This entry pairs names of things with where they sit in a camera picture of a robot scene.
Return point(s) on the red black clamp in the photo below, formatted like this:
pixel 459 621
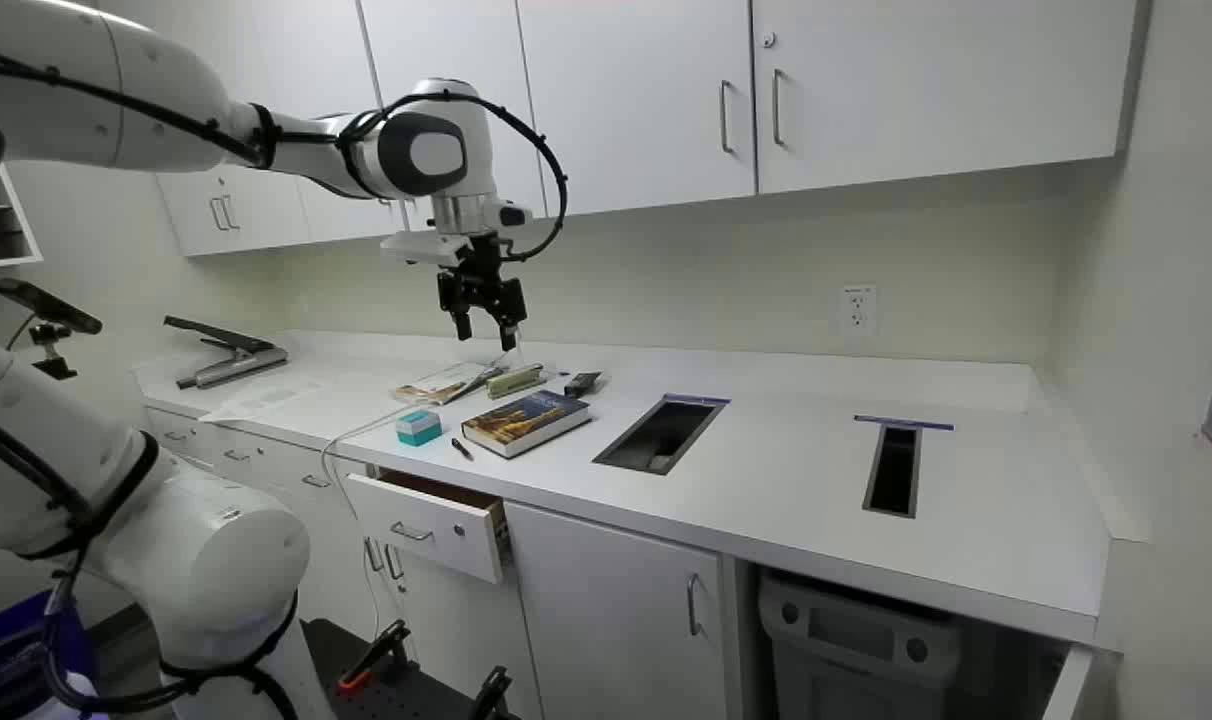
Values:
pixel 368 660

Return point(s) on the square counter trash opening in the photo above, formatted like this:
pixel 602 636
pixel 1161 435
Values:
pixel 659 439

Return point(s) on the colourful book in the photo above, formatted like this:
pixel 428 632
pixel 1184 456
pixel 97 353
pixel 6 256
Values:
pixel 524 421

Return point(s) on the black hole punch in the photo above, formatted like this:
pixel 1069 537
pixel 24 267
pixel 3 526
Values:
pixel 226 357

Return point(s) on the small black object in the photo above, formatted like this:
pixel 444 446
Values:
pixel 581 387

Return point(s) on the black camera on stand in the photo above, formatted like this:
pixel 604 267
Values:
pixel 44 308

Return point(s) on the blue object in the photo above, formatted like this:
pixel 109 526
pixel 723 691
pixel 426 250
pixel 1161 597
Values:
pixel 8 654

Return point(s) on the narrow counter slot opening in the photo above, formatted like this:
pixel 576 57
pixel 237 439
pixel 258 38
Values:
pixel 895 471

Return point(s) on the black pen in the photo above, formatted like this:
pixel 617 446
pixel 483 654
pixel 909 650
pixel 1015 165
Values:
pixel 460 450

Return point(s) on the open white drawer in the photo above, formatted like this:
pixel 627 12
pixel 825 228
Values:
pixel 426 526

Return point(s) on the grey green stapler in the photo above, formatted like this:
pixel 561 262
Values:
pixel 519 382

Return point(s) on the stack of printed papers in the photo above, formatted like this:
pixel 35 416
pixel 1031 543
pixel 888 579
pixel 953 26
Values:
pixel 438 387

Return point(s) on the black mat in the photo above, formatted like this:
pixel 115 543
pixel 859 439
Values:
pixel 418 694

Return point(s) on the white wall outlet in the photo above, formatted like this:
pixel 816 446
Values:
pixel 859 308

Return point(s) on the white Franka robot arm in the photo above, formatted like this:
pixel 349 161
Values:
pixel 57 86

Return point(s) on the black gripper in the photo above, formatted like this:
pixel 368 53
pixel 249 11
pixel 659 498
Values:
pixel 483 280

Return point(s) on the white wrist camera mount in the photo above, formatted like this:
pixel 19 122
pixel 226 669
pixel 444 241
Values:
pixel 428 250

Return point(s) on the small teal box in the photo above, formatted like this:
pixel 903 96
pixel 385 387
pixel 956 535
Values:
pixel 418 427

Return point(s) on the closed white drawer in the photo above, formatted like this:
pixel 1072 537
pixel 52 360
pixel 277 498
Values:
pixel 277 467

